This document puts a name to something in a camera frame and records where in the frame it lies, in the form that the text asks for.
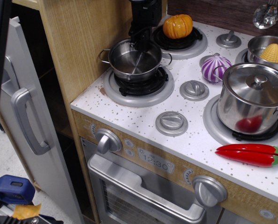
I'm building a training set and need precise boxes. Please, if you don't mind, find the grey stovetop knob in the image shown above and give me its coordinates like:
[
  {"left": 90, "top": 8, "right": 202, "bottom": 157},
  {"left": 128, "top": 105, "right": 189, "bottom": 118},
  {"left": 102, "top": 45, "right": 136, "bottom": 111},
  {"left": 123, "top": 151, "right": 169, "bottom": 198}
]
[
  {"left": 216, "top": 31, "right": 242, "bottom": 49},
  {"left": 179, "top": 80, "right": 209, "bottom": 101},
  {"left": 155, "top": 111, "right": 188, "bottom": 137}
]

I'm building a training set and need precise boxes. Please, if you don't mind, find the grey stovetop knob back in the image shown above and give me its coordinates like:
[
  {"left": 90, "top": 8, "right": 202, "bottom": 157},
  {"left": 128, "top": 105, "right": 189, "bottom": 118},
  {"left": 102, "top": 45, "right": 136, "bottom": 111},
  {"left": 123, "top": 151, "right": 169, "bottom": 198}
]
[{"left": 216, "top": 31, "right": 242, "bottom": 49}]

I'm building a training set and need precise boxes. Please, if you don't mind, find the steel bowl back right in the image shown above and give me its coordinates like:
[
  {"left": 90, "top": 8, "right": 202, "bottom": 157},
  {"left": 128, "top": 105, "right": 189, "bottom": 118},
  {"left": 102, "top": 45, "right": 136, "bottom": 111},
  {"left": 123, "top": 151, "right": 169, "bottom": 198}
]
[{"left": 247, "top": 35, "right": 278, "bottom": 70}]

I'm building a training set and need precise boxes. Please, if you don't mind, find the orange toy pumpkin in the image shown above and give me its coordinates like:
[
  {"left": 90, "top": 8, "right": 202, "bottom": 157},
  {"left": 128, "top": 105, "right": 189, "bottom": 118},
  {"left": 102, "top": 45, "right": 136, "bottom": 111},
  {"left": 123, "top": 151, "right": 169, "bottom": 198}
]
[{"left": 163, "top": 14, "right": 193, "bottom": 39}]

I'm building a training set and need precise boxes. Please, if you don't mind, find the grey fridge door handle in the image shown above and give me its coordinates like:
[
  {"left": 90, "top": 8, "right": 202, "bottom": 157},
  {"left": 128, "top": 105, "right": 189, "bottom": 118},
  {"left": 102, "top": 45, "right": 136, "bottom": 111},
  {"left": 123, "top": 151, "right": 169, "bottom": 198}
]
[{"left": 11, "top": 87, "right": 50, "bottom": 155}]

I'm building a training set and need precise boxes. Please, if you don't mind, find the front right stove burner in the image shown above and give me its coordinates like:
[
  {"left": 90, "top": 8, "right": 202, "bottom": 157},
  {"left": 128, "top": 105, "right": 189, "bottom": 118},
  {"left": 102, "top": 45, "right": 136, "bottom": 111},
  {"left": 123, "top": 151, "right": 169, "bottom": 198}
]
[{"left": 203, "top": 95, "right": 278, "bottom": 147}]

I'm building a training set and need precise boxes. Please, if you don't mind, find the blue clamp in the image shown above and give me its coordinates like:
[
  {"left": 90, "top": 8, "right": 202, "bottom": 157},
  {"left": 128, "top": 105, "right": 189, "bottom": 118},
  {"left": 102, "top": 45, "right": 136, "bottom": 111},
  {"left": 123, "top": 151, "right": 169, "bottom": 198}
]
[{"left": 0, "top": 175, "right": 36, "bottom": 205}]

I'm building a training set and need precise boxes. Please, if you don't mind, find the grey stovetop knob middle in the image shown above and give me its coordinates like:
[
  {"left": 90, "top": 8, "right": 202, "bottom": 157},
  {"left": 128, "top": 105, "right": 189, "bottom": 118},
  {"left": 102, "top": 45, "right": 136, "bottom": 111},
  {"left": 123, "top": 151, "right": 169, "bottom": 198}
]
[{"left": 179, "top": 80, "right": 209, "bottom": 101}]

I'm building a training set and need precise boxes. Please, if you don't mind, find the right oven dial knob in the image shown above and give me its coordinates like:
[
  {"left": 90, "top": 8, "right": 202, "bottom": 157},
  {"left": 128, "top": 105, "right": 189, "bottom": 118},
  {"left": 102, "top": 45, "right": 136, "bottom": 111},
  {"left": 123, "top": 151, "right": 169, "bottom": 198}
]
[{"left": 192, "top": 175, "right": 228, "bottom": 208}]

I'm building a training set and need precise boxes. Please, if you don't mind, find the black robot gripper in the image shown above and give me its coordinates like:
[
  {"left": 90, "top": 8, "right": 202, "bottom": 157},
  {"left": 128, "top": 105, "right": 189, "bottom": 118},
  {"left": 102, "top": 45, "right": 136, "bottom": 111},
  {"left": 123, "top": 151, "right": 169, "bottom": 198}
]
[{"left": 128, "top": 0, "right": 162, "bottom": 52}]

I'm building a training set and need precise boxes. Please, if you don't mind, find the front left stove burner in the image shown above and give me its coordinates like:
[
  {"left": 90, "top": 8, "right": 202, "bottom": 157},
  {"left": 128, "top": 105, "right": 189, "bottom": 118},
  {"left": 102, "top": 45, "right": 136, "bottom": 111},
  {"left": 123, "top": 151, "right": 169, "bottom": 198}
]
[{"left": 103, "top": 68, "right": 174, "bottom": 108}]

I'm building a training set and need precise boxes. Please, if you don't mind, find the small steel two-handled pan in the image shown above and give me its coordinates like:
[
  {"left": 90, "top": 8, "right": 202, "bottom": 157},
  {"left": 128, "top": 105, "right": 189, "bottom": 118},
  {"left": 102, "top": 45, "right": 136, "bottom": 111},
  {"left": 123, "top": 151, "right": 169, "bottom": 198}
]
[{"left": 99, "top": 38, "right": 164, "bottom": 82}]

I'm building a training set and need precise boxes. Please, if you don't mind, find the hanging metal ladle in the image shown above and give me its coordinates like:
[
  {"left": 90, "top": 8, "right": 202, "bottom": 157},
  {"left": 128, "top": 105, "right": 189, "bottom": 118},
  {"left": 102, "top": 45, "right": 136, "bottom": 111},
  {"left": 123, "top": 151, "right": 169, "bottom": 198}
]
[{"left": 253, "top": 0, "right": 278, "bottom": 29}]

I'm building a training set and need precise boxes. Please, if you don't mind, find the red toy chili pepper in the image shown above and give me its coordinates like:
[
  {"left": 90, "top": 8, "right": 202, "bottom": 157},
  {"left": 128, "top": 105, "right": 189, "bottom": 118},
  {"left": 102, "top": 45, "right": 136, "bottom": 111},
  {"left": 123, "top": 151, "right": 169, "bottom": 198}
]
[{"left": 215, "top": 143, "right": 278, "bottom": 168}]

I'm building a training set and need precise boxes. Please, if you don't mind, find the purple striped toy onion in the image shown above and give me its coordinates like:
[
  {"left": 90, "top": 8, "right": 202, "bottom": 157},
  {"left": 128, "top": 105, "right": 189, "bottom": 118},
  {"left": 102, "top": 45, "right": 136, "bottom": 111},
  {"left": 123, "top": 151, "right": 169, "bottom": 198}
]
[{"left": 201, "top": 53, "right": 232, "bottom": 83}]

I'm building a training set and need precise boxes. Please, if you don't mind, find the yellow tape piece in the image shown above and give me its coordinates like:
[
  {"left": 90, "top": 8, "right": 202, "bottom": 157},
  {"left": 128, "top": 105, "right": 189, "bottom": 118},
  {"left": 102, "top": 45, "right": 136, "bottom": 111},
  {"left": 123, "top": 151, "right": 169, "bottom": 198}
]
[{"left": 12, "top": 204, "right": 42, "bottom": 220}]

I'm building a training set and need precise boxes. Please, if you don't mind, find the steel pot lid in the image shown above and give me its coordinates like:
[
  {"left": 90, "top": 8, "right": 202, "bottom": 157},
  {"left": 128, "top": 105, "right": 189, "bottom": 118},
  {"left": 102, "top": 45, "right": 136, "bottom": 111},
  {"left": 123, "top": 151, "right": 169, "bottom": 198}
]
[{"left": 223, "top": 63, "right": 278, "bottom": 107}]

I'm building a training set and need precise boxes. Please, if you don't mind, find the yellow toy corn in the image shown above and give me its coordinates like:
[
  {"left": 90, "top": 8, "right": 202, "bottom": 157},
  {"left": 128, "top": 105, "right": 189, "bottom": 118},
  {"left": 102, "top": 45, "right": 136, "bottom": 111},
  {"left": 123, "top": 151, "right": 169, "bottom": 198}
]
[{"left": 260, "top": 43, "right": 278, "bottom": 63}]

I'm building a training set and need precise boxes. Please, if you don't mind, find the oven clock display panel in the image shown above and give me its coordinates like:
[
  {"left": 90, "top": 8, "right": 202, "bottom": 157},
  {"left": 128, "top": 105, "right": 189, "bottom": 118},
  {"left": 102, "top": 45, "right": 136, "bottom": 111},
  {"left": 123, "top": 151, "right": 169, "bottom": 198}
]
[{"left": 137, "top": 147, "right": 175, "bottom": 174}]

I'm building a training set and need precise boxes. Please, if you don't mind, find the large steel pot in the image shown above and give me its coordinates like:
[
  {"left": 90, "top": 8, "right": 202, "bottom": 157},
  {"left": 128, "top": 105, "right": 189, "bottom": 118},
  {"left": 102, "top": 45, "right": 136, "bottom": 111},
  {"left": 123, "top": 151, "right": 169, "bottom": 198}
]
[{"left": 212, "top": 63, "right": 278, "bottom": 136}]

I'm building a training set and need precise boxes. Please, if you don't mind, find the grey fridge door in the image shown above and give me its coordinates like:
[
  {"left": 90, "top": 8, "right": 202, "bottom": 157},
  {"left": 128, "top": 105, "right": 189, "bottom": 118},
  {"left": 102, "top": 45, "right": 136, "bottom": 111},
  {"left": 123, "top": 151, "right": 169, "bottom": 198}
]
[{"left": 0, "top": 17, "right": 84, "bottom": 224}]

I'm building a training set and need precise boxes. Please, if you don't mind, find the left oven dial knob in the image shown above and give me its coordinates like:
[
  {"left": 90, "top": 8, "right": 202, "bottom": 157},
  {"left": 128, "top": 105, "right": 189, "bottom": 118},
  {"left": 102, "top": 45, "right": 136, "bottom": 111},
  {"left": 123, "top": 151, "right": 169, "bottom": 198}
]
[{"left": 95, "top": 128, "right": 122, "bottom": 154}]

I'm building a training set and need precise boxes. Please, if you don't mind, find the oven dial knob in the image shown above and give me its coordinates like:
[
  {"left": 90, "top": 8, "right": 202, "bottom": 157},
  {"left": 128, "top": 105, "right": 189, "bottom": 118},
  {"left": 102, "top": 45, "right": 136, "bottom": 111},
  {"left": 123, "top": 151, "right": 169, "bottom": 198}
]
[
  {"left": 192, "top": 175, "right": 228, "bottom": 208},
  {"left": 95, "top": 128, "right": 122, "bottom": 154}
]

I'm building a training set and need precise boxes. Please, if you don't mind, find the grey stovetop knob front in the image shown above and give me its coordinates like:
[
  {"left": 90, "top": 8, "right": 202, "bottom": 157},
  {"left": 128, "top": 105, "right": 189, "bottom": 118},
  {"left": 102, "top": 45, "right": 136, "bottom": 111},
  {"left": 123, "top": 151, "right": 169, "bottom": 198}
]
[{"left": 155, "top": 111, "right": 188, "bottom": 137}]

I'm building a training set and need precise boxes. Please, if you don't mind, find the stove burner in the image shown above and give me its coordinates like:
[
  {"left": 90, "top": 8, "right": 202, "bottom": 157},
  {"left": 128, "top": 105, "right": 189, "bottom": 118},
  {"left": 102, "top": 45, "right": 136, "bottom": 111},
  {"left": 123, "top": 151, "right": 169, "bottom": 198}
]
[
  {"left": 203, "top": 95, "right": 278, "bottom": 147},
  {"left": 151, "top": 26, "right": 207, "bottom": 60},
  {"left": 103, "top": 68, "right": 174, "bottom": 108}
]

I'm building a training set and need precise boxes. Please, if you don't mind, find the back left stove burner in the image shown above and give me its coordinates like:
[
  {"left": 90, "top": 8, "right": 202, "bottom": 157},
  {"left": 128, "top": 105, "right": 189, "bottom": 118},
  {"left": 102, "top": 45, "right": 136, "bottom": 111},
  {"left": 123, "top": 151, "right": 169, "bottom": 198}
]
[{"left": 151, "top": 26, "right": 207, "bottom": 60}]

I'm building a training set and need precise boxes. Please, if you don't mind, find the silver oven door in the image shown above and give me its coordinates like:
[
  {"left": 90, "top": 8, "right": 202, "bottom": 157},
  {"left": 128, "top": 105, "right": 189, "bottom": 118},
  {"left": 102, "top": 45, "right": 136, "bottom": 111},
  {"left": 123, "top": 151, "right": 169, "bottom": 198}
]
[{"left": 81, "top": 139, "right": 222, "bottom": 224}]

